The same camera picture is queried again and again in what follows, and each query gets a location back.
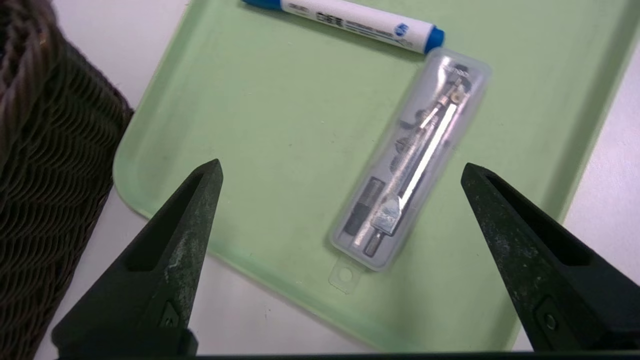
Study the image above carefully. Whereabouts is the small dark lead tube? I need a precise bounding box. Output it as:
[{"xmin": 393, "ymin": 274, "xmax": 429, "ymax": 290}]
[{"xmin": 344, "ymin": 176, "xmax": 387, "ymax": 237}]

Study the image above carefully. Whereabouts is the light green plastic tray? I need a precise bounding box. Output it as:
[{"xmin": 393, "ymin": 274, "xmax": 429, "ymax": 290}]
[{"xmin": 112, "ymin": 0, "xmax": 640, "ymax": 353}]

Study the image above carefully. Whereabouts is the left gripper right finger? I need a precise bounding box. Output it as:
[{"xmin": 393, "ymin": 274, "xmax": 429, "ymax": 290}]
[{"xmin": 460, "ymin": 162, "xmax": 640, "ymax": 353}]

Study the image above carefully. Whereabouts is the silver drawing compass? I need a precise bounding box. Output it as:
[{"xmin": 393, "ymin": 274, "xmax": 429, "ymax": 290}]
[{"xmin": 350, "ymin": 75, "xmax": 473, "ymax": 258}]

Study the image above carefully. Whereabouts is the clear plastic compass case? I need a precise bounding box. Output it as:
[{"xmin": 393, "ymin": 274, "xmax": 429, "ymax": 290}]
[{"xmin": 327, "ymin": 47, "xmax": 493, "ymax": 295}]

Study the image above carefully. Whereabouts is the white marker with blue cap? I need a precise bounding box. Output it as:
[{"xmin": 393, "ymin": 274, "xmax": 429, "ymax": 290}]
[{"xmin": 240, "ymin": 0, "xmax": 446, "ymax": 55}]

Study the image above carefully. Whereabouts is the dark brown wicker basket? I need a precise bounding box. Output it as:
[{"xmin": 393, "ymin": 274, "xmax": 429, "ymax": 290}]
[{"xmin": 0, "ymin": 0, "xmax": 135, "ymax": 360}]

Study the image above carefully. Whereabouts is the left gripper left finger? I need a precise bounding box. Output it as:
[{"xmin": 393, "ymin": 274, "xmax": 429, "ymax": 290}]
[{"xmin": 51, "ymin": 159, "xmax": 224, "ymax": 357}]

